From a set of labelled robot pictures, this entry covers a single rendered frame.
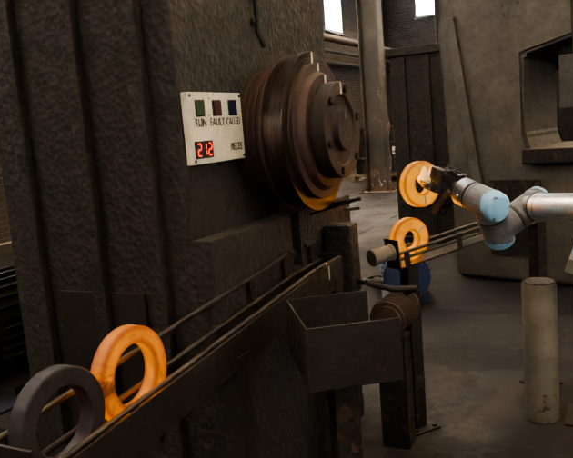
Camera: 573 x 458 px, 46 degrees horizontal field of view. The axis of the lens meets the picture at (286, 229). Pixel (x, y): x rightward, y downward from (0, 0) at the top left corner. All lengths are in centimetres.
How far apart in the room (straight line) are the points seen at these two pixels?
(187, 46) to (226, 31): 21
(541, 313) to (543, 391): 29
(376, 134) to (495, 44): 646
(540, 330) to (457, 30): 265
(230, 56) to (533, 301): 137
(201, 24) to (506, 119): 306
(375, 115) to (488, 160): 640
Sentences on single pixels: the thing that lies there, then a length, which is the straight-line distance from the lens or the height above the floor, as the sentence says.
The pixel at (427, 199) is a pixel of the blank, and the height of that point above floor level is 85.
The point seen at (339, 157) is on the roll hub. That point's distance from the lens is 200.
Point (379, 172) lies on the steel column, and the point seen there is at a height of 33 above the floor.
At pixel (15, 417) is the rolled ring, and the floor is 72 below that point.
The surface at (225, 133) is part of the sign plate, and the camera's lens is 183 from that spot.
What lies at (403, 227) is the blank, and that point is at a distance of 241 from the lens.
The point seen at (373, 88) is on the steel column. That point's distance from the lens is 1096.
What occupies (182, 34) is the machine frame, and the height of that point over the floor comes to 138.
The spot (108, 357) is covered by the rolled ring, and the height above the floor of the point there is 75.
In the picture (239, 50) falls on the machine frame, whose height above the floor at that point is 136.
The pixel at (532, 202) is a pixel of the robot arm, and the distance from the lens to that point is 218.
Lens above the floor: 113
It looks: 8 degrees down
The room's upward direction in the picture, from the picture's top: 5 degrees counter-clockwise
